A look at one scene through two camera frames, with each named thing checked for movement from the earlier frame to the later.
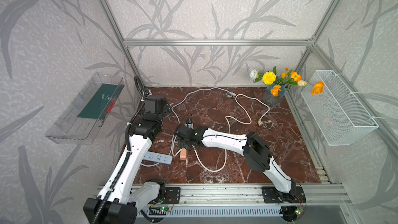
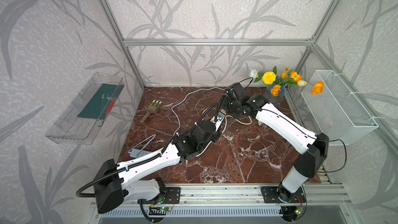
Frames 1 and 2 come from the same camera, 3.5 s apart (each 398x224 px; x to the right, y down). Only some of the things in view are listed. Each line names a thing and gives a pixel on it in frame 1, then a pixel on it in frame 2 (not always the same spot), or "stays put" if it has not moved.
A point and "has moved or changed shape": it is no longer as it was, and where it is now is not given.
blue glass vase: [269, 99] stays put
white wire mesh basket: [341, 117] stays put
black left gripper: [165, 107] -> [216, 135]
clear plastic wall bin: [81, 121] stays put
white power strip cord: [233, 94] has moved or changed shape
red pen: [111, 107] stays put
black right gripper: [181, 144] -> [224, 100]
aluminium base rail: [316, 194] stays put
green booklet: [98, 106] stays put
